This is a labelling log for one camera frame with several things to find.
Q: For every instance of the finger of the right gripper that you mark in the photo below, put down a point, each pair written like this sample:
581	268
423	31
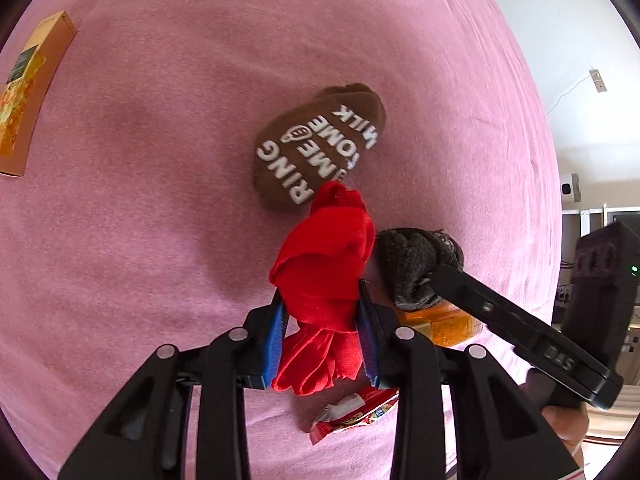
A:
500	317

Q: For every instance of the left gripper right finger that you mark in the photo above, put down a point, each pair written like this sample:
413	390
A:
500	434

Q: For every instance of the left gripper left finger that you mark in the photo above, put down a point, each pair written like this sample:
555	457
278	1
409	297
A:
142	433

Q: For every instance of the amber perfume bottle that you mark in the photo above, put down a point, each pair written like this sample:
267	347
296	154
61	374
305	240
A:
445	324

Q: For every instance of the black sock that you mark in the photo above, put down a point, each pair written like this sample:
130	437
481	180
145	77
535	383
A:
407	259

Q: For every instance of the red snack wrapper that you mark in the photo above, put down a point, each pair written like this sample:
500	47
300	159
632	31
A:
359	409

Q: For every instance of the red cloth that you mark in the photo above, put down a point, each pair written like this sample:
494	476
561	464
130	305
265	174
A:
317	273

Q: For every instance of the orange cardboard box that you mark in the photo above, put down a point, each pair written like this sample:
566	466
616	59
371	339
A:
26	87

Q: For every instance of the right hand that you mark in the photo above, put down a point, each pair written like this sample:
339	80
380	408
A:
560	408

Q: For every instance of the pink bed sheet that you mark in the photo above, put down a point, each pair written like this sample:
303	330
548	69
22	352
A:
137	222

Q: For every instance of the brown printed sock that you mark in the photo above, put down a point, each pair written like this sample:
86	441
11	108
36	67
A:
319	141

